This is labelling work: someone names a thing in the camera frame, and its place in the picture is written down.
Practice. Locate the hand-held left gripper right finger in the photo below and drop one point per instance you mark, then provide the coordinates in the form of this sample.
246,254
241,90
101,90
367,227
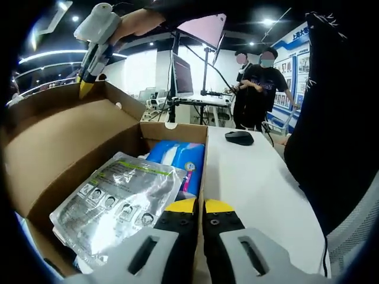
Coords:
225,236

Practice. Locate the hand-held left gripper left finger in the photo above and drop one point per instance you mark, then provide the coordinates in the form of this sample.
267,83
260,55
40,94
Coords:
177,236

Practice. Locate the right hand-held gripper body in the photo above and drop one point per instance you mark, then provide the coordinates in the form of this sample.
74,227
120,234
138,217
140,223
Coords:
99,23

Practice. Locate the brown cardboard shoe box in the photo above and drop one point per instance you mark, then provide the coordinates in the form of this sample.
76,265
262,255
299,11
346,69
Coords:
59,133

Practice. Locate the silver face mask packet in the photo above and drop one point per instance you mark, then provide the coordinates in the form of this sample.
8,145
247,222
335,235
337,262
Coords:
124,189

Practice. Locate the blue soft tissue pack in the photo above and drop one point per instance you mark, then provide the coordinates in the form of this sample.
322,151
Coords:
180,156

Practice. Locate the person's right hand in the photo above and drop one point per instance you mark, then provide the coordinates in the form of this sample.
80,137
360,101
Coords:
136,22

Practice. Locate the white laptop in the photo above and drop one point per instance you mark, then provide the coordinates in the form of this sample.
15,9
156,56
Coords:
183,75

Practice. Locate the black computer mouse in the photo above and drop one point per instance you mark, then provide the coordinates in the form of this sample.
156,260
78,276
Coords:
239,138

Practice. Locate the large pink screen monitor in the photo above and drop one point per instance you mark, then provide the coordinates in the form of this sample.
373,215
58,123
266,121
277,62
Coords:
204,29

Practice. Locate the white mesh office chair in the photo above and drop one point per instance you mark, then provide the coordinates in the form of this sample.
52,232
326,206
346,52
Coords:
355,230

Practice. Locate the person's black shirt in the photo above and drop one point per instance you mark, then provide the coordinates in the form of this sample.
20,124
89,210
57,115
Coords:
334,118

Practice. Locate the blue white wall poster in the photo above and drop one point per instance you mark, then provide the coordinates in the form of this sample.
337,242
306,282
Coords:
296,65

